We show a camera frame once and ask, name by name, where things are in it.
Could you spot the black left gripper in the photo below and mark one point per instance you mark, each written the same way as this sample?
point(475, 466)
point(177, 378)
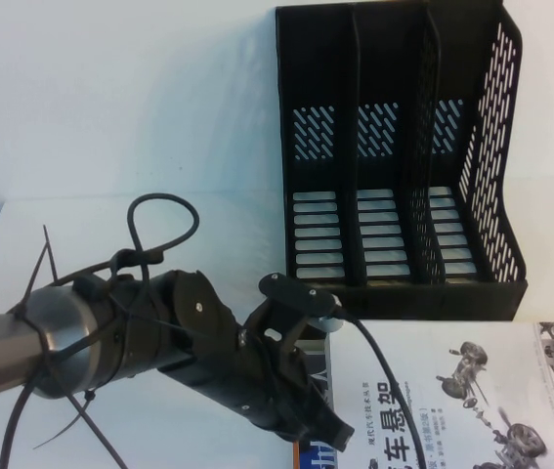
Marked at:
point(257, 386)

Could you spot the white car suspension book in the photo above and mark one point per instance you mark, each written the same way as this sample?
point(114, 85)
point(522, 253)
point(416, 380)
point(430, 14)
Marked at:
point(452, 430)

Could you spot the black zip tie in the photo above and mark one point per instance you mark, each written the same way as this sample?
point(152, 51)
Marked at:
point(51, 254)
point(69, 422)

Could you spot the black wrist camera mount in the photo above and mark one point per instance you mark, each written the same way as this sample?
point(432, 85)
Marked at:
point(291, 293)

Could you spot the orange and blue robot book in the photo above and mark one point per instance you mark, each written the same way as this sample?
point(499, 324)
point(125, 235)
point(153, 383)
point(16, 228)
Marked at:
point(318, 361)

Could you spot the black plastic three-slot book stand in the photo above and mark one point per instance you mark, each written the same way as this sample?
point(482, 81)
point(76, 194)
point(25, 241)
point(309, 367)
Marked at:
point(398, 303)

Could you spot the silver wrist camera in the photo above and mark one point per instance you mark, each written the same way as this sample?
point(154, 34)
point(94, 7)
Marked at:
point(329, 320)

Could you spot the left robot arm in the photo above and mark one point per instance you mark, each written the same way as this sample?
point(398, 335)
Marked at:
point(61, 337)

